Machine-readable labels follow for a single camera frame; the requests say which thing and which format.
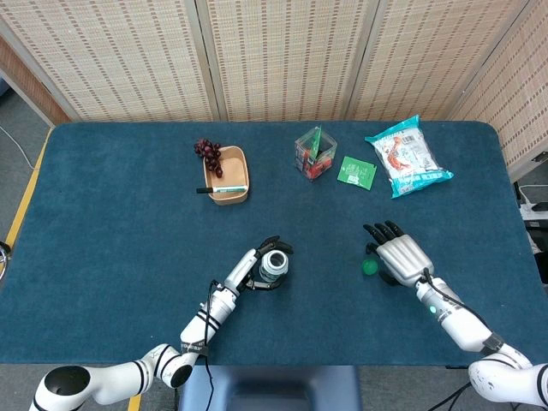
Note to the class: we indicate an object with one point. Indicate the flat green sachet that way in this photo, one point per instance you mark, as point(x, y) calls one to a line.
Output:
point(355, 171)

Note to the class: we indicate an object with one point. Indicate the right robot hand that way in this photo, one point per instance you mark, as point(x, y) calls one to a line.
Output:
point(402, 257)

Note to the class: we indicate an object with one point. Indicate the woven bamboo screen panel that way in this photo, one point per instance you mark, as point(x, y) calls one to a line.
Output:
point(428, 55)
point(107, 55)
point(282, 55)
point(518, 94)

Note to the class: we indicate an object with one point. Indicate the clear plastic box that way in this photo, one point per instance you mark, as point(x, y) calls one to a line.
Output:
point(329, 147)

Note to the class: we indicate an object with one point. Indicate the purple grape bunch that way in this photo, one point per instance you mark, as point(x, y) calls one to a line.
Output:
point(210, 154)

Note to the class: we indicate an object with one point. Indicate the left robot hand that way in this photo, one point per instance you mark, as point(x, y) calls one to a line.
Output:
point(242, 267)

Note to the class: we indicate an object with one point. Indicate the teal and white snack bag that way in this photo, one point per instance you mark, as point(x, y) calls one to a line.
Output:
point(406, 158)

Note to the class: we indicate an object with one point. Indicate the brown kraft paper bowl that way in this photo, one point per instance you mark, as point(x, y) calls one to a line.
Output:
point(233, 171)

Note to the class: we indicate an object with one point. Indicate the red items in clear box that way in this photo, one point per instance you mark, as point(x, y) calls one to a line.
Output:
point(317, 169)

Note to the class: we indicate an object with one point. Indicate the blue table cloth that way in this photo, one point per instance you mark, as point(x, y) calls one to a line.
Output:
point(128, 257)

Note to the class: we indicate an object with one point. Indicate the blue robot torso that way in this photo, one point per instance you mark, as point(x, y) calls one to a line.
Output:
point(269, 385)

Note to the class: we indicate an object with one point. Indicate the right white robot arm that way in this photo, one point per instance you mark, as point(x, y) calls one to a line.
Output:
point(464, 327)

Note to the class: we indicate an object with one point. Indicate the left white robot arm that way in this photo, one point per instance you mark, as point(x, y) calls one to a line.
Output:
point(216, 310)

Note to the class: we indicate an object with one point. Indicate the white bottle green cap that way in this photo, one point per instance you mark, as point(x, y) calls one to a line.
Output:
point(269, 272)

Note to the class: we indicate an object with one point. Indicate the black-capped white-green marker pen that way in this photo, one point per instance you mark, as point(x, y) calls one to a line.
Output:
point(201, 189)

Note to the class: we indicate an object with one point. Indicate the green packet in clear box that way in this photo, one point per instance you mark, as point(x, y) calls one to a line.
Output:
point(317, 141)

